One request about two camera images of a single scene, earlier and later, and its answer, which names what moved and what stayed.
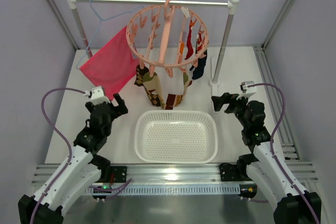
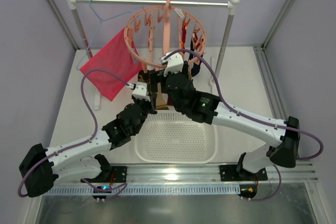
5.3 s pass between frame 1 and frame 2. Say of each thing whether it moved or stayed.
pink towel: stayed
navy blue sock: moved
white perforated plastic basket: stayed
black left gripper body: moved
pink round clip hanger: stayed
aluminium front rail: stayed
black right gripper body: moved
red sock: moved
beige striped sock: moved
